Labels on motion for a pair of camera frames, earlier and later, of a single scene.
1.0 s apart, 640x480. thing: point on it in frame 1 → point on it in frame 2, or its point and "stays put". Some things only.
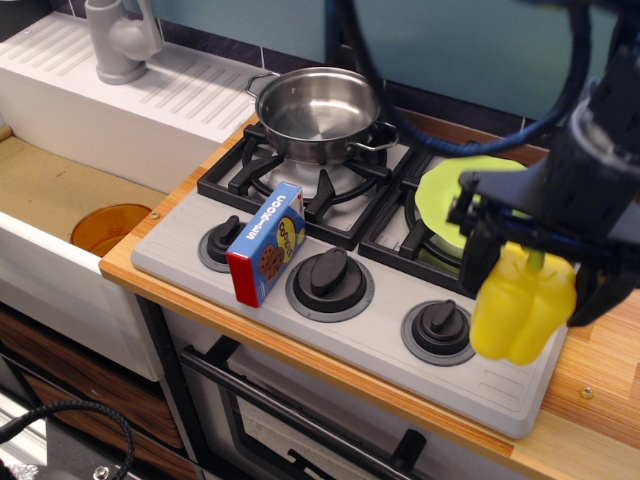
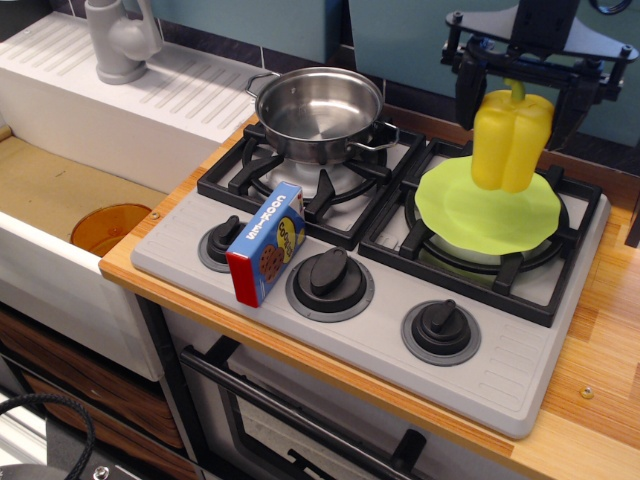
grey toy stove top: x=371 y=316 stays put
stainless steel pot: x=315 y=115 stays put
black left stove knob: x=216 y=242 stays put
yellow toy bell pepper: x=522 y=311 → x=511 y=131
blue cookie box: x=268 y=244 stays put
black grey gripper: x=581 y=201 → x=543 y=37
